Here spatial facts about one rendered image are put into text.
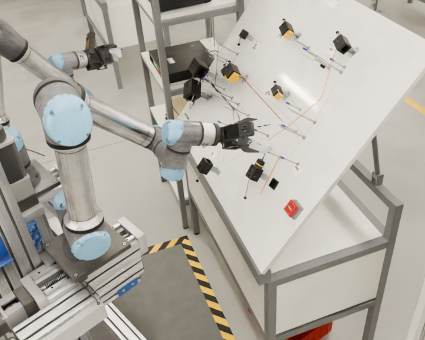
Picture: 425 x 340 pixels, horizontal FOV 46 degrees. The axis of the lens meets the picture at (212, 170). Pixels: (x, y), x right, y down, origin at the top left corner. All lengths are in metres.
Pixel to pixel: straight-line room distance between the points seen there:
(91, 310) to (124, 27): 3.62
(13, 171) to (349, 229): 1.39
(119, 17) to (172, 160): 3.52
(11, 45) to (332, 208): 1.50
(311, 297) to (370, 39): 1.09
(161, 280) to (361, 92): 1.79
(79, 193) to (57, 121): 0.25
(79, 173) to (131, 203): 2.32
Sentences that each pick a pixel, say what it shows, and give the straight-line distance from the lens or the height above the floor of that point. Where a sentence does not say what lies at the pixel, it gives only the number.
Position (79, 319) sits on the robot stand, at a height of 1.07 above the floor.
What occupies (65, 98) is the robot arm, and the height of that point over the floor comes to 1.80.
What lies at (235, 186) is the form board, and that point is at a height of 0.96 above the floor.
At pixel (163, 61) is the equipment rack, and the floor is 1.23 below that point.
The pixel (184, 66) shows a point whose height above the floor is 1.13.
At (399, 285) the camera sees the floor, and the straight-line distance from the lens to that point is 3.19.
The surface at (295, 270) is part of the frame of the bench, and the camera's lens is 2.11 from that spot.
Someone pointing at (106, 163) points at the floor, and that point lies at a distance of 4.14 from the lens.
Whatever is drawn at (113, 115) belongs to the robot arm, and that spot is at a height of 1.64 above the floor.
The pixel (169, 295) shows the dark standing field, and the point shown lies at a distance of 3.07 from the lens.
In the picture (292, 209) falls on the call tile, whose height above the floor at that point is 1.11.
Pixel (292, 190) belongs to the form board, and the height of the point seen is 1.12.
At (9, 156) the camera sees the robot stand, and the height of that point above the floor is 1.48.
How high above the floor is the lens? 2.40
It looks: 38 degrees down
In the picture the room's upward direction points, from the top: 5 degrees counter-clockwise
